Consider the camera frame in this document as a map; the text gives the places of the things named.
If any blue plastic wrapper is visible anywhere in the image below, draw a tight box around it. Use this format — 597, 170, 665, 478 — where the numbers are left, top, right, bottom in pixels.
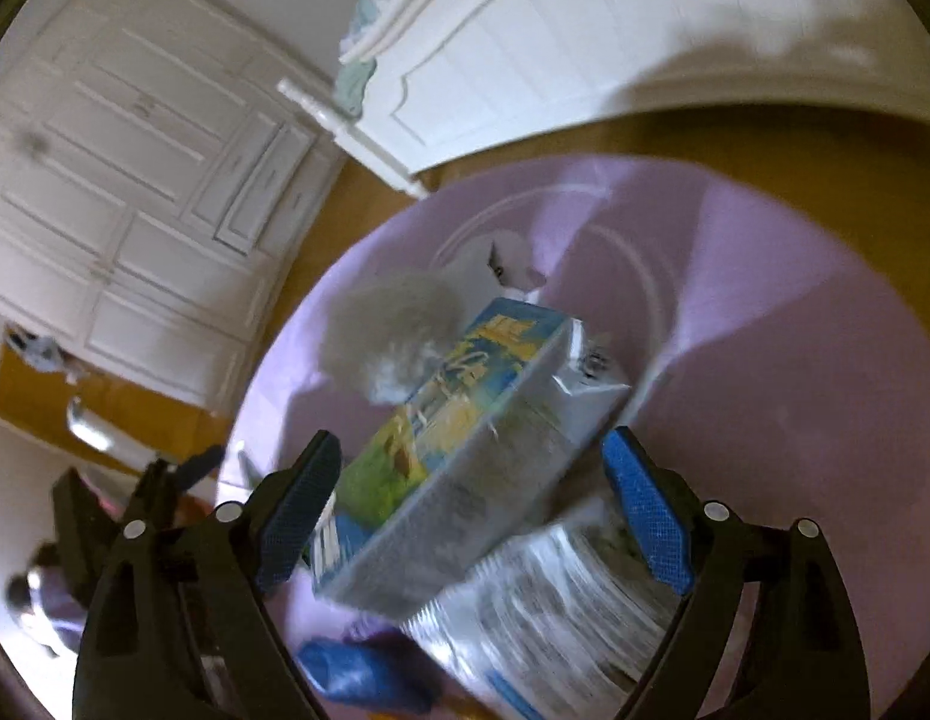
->
296, 634, 436, 720

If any blue and green drink carton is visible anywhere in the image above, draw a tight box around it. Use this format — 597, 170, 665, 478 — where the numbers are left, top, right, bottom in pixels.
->
307, 298, 635, 620

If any silver printed foil packet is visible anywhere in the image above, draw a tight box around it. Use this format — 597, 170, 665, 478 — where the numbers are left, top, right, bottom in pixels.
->
401, 495, 687, 720

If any grey fluffy ball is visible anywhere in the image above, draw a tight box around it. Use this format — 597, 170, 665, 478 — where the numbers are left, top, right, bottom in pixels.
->
319, 274, 466, 402

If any light blue bedding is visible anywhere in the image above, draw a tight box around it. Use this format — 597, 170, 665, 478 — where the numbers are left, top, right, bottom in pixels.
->
336, 0, 385, 119

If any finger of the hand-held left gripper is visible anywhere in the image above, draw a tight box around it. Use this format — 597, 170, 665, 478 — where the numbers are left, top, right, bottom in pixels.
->
139, 446, 227, 522

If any purple round tablecloth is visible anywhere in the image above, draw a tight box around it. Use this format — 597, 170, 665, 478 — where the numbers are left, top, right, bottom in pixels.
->
217, 154, 930, 720

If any white crumpled tissue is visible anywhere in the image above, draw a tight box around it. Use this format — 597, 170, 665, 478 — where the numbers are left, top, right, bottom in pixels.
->
448, 232, 548, 302

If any white panelled wardrobe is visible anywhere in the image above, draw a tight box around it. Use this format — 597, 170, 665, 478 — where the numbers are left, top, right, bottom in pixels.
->
0, 0, 347, 412

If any white wooden bed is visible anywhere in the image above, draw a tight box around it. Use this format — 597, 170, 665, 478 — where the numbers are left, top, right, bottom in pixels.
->
277, 0, 930, 200

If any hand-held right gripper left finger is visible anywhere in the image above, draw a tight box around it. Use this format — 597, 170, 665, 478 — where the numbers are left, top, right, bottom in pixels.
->
73, 431, 343, 720

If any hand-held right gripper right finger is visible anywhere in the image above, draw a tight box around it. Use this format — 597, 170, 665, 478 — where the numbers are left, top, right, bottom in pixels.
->
600, 426, 868, 720

